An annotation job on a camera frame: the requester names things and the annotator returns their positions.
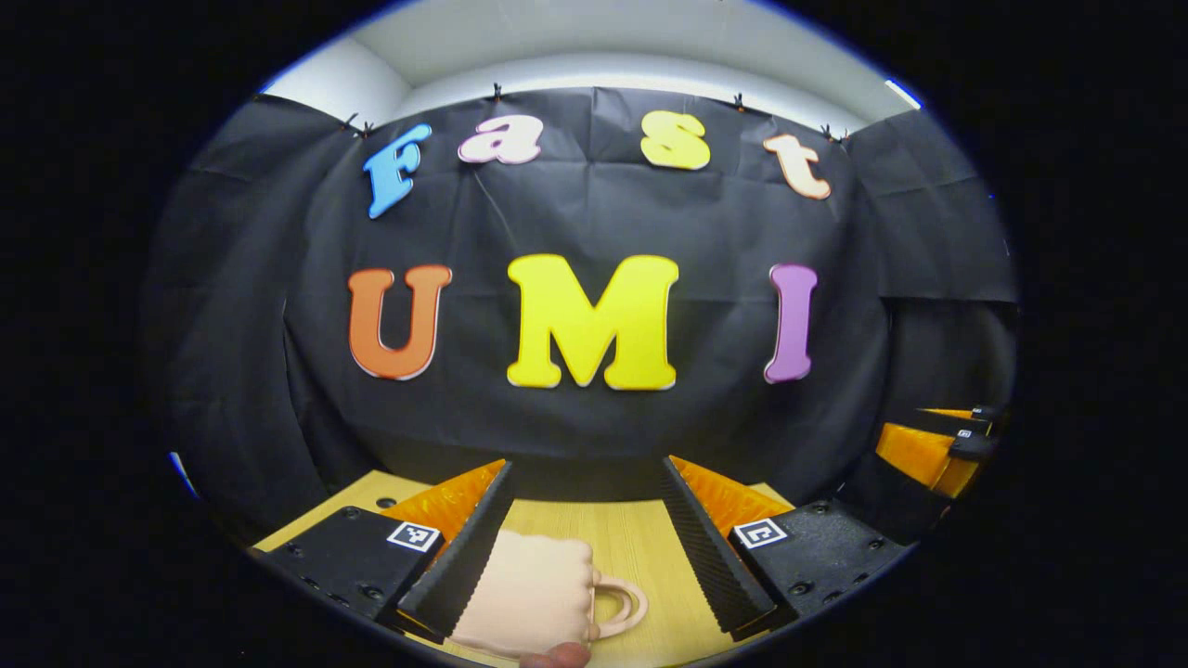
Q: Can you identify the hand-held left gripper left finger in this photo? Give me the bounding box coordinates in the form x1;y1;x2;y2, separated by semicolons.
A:
249;457;518;643

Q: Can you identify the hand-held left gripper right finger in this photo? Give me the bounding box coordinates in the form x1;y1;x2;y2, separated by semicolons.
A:
659;454;917;643

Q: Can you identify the pink suitcase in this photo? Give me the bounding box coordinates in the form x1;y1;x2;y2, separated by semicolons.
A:
449;529;650;662

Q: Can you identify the black backdrop cloth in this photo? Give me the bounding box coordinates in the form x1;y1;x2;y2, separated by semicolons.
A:
144;85;1022;539

